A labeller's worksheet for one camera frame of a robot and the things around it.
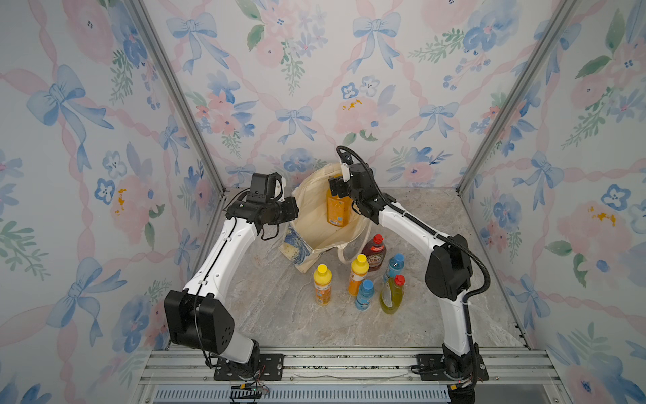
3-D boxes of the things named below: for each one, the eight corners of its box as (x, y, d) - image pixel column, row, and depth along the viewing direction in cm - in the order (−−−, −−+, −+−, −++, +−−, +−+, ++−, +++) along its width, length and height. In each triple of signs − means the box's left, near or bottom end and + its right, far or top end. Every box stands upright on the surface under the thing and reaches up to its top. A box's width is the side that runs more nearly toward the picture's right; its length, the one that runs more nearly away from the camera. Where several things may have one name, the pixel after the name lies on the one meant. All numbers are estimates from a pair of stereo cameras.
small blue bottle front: (355, 310, 87) (360, 293, 74) (354, 298, 89) (359, 279, 77) (368, 311, 87) (375, 293, 74) (367, 298, 89) (374, 279, 77)
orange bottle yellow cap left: (314, 303, 88) (312, 274, 70) (321, 293, 91) (320, 262, 72) (325, 310, 87) (326, 282, 68) (332, 299, 89) (334, 269, 71)
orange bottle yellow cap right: (347, 297, 89) (353, 268, 71) (346, 284, 92) (352, 253, 74) (361, 297, 89) (370, 268, 71) (360, 284, 92) (368, 253, 74)
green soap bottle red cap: (381, 316, 86) (393, 294, 70) (379, 297, 90) (390, 273, 74) (393, 316, 86) (408, 294, 70) (390, 297, 90) (403, 273, 74)
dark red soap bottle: (361, 271, 95) (367, 244, 80) (360, 262, 98) (366, 234, 83) (380, 271, 95) (391, 244, 80) (379, 262, 98) (389, 234, 83)
